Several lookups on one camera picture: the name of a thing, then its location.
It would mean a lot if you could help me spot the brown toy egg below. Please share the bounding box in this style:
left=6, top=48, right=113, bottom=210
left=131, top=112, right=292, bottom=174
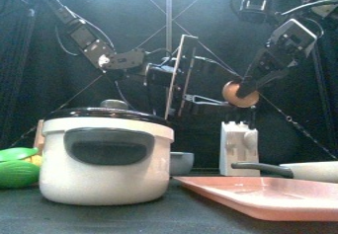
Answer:
left=221, top=80, right=261, bottom=109

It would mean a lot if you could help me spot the white toy knife block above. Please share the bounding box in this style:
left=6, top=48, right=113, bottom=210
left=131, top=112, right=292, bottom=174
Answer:
left=218, top=120, right=262, bottom=177

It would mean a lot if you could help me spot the black pot lid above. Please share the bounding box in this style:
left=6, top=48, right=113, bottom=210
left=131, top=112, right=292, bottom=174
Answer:
left=45, top=99, right=170, bottom=125

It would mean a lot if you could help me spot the grey frying pan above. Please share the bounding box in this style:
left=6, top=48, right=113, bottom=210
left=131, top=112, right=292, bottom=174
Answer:
left=230, top=160, right=338, bottom=184

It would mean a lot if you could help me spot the pink plastic tray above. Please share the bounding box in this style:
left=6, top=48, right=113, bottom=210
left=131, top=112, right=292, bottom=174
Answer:
left=173, top=175, right=338, bottom=222

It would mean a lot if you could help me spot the toy corn green husk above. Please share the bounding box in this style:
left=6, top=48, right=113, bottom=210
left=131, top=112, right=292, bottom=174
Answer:
left=0, top=147, right=45, bottom=190

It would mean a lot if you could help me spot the black handled toy knife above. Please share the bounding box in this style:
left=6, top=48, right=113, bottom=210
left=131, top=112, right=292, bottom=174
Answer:
left=236, top=108, right=246, bottom=124
left=248, top=106, right=260, bottom=129

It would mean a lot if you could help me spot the metal frame pole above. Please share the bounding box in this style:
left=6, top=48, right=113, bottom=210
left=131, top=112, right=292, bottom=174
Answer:
left=166, top=0, right=174, bottom=53

